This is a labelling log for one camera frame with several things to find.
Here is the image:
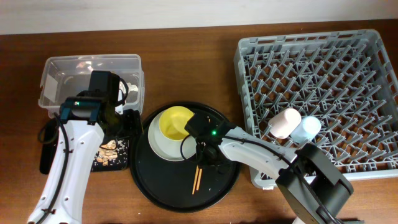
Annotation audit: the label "grey dishwasher rack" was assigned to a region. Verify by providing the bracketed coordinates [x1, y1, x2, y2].
[234, 29, 397, 180]

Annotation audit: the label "food scraps with rice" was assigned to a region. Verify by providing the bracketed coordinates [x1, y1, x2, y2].
[95, 140, 118, 166]

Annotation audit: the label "wooden chopstick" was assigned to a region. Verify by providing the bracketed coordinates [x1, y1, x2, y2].
[192, 167, 198, 195]
[194, 168, 203, 191]

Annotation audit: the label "round black serving tray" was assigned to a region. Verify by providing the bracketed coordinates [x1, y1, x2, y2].
[129, 101, 241, 213]

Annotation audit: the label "black rectangular tray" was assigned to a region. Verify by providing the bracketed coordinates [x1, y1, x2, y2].
[38, 119, 129, 174]

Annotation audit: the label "clear plastic bin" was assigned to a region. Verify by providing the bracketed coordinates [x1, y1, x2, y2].
[38, 54, 145, 118]

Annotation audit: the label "pink cup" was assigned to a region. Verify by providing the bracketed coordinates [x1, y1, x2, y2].
[268, 108, 302, 139]

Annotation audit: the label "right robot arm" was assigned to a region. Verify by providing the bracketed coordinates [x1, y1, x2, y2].
[184, 113, 354, 223]

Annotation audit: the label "white napkin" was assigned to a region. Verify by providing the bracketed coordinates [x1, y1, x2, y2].
[120, 82, 139, 93]

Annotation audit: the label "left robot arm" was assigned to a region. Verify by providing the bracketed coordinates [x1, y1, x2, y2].
[27, 70, 143, 223]

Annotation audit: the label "light blue cup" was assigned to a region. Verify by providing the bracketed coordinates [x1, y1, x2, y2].
[290, 116, 322, 144]

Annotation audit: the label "yellow bowl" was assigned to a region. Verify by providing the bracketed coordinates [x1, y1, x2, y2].
[159, 106, 194, 141]

